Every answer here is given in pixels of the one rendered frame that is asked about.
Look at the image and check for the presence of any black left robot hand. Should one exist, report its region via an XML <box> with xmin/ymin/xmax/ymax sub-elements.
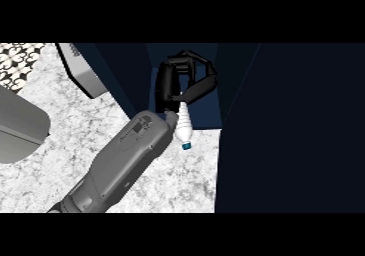
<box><xmin>153</xmin><ymin>49</ymin><xmax>218</xmax><ymax>115</ymax></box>

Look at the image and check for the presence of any white water bottle blue cap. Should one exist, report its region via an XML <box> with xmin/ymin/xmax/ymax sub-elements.
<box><xmin>173</xmin><ymin>100</ymin><xmax>196</xmax><ymax>152</ymax></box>

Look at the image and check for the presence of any dark navy cabinet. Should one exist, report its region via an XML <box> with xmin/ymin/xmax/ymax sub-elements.
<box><xmin>72</xmin><ymin>42</ymin><xmax>263</xmax><ymax>130</ymax></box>

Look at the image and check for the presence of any grey flat slab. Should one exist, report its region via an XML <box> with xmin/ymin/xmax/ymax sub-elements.
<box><xmin>54</xmin><ymin>42</ymin><xmax>111</xmax><ymax>100</ymax></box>

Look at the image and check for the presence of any grey rounded appliance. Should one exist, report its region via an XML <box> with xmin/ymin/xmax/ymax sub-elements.
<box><xmin>0</xmin><ymin>79</ymin><xmax>52</xmax><ymax>165</ymax></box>

